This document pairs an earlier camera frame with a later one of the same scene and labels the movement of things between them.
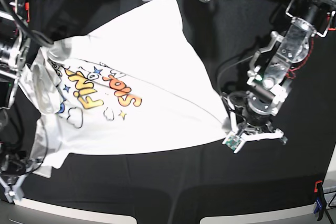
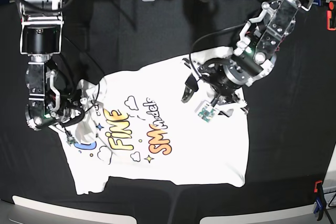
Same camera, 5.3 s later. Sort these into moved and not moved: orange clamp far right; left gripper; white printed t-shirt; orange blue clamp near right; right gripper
Moved: white printed t-shirt; right gripper; left gripper
Not moved: orange blue clamp near right; orange clamp far right
